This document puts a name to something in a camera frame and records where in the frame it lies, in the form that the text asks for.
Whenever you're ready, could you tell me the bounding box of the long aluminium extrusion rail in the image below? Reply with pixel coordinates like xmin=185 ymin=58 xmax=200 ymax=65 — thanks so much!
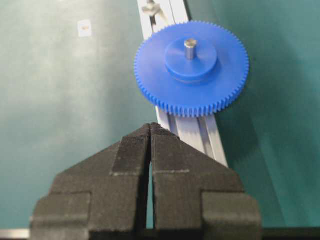
xmin=137 ymin=0 xmax=228 ymax=167

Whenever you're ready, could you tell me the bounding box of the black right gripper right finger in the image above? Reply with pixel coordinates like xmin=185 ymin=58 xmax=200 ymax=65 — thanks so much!
xmin=150 ymin=123 xmax=262 ymax=240

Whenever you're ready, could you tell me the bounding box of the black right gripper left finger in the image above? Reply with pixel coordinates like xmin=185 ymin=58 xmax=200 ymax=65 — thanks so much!
xmin=30 ymin=124 xmax=151 ymax=240

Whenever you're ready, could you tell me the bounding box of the large blue plastic gear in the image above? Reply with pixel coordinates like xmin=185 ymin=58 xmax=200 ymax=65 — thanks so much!
xmin=133 ymin=21 xmax=250 ymax=118

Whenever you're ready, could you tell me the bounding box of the tall steel shaft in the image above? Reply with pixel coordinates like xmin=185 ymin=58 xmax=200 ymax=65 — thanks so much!
xmin=184 ymin=38 xmax=197 ymax=60

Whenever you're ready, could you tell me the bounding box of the small white sticker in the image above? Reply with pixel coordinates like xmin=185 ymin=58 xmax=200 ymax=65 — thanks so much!
xmin=77 ymin=19 xmax=92 ymax=38

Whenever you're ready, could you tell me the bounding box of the clear mount block left shaft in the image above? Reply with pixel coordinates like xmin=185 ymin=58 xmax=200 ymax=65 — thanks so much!
xmin=141 ymin=0 xmax=165 ymax=18

